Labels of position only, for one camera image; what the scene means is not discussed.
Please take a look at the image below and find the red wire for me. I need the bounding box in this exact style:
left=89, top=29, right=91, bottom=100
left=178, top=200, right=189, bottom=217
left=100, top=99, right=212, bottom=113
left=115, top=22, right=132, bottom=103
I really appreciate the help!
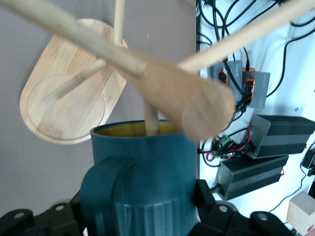
left=204, top=122, right=254, bottom=162

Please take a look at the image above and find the green terminal block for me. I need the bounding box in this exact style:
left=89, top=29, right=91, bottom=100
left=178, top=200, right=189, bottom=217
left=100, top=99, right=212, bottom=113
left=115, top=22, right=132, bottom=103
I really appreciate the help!
left=217, top=136, right=234, bottom=148

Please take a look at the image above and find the grey usb hub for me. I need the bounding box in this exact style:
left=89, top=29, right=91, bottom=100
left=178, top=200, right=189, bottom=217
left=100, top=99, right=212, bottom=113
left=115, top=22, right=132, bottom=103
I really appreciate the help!
left=242, top=67, right=271, bottom=109
left=218, top=59, right=244, bottom=104

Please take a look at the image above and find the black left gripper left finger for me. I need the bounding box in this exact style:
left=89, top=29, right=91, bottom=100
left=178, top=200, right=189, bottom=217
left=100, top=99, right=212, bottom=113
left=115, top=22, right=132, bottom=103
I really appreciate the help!
left=0, top=193, right=84, bottom=236

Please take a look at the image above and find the light wooden block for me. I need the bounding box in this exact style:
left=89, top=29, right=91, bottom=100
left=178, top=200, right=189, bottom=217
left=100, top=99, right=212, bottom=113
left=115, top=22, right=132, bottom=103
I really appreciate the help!
left=286, top=191, right=315, bottom=236

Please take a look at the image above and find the small black box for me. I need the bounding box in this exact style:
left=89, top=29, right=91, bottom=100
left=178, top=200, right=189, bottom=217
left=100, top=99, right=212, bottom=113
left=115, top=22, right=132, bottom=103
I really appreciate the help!
left=301, top=147, right=315, bottom=177

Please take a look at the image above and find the wooden mug tree stand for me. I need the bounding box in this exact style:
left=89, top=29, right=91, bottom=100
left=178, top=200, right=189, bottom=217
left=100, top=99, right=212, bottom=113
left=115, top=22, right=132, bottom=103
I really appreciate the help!
left=0, top=0, right=315, bottom=146

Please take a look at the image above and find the thin black cable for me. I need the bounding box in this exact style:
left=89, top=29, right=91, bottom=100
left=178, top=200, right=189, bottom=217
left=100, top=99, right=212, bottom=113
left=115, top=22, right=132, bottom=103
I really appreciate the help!
left=265, top=31, right=315, bottom=97
left=268, top=169, right=310, bottom=214

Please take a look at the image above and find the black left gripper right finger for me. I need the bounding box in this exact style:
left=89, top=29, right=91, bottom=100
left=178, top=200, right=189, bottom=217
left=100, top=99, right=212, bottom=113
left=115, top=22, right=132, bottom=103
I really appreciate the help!
left=195, top=179, right=296, bottom=236

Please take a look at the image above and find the black finned power supply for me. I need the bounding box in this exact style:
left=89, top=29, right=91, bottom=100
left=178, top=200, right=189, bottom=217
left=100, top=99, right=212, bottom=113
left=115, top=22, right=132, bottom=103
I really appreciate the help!
left=245, top=114, right=315, bottom=160
left=216, top=154, right=290, bottom=201

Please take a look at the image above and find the teal ribbed cup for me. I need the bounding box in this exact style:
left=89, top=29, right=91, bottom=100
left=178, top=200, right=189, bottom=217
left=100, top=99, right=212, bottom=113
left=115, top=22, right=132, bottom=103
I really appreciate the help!
left=80, top=119, right=198, bottom=236

